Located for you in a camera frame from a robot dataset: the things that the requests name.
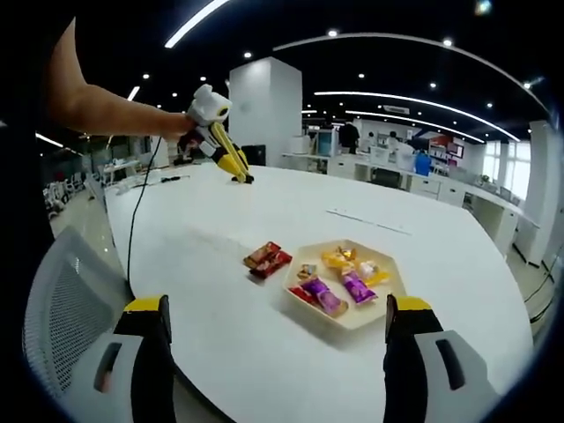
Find purple food snack packet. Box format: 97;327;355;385
341;269;380;307
301;275;350;316

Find light blue screen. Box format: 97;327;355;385
316;130;338;157

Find dark red food snack packet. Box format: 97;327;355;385
249;250;293;280

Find clear yellow food snack packet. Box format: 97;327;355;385
357;259;392;288

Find white office desk row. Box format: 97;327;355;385
281;147;541;261

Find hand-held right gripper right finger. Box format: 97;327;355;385
382;293;508;423

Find brown orange food snack packet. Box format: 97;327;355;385
243;241;282;269

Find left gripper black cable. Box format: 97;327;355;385
125;134;162;284

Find cream hexagonal container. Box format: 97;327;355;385
281;239;406;331

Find white mesh office chair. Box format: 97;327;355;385
21;226;133;397

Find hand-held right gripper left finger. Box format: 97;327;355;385
52;293;177;423

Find person's left hand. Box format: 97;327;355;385
162;112;194;143

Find small red candy food packet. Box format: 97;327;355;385
288;285;316;306

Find cream plastic food tongs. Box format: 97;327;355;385
210;121;255;184

